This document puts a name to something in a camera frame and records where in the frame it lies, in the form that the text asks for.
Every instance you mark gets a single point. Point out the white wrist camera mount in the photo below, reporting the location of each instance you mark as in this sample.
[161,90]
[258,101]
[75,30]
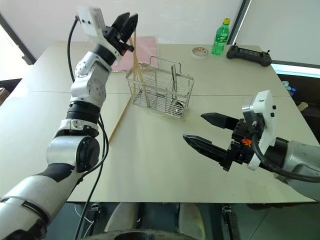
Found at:
[265,110]
[90,21]

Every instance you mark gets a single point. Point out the green plastic soda bottle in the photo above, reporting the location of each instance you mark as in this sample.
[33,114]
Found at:
[221,37]

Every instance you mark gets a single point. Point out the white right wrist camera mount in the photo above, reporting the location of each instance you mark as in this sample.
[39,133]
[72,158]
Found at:
[265,110]

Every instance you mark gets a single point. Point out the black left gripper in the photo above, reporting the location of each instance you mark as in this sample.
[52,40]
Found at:
[115,37]

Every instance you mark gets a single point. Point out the black table leg bracket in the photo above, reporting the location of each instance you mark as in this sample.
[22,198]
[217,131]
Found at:
[231,218]
[95,212]

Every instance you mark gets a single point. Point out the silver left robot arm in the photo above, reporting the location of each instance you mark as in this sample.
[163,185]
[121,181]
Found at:
[87,85]

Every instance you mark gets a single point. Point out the black remote controller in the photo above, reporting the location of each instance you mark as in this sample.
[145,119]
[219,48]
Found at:
[248,55]

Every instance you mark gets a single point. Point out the dark slanted frame bar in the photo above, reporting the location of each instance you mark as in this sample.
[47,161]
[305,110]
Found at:
[17,40]

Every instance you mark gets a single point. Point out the grey window frame post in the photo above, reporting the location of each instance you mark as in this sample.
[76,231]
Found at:
[240,21]

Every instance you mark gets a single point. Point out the dark rounded robot waist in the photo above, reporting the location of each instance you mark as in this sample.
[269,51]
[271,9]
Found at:
[140,235]

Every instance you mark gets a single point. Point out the dark box with brown carton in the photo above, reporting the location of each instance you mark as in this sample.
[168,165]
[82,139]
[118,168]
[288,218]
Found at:
[7,90]

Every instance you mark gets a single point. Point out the round white tape roll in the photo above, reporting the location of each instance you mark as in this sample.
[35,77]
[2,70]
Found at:
[199,52]

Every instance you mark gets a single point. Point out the wooden chopstick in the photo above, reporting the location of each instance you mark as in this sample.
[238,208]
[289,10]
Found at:
[120,120]
[134,65]
[139,68]

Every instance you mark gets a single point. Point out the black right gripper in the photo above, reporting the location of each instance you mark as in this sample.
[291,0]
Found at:
[241,150]

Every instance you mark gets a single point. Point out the metal spoon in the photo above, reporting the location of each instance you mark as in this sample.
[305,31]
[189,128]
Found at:
[174,80]

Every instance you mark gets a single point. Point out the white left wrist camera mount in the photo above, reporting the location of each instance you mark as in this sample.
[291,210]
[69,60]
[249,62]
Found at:
[90,21]

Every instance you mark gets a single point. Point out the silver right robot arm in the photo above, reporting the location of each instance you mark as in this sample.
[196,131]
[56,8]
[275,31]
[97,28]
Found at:
[297,157]

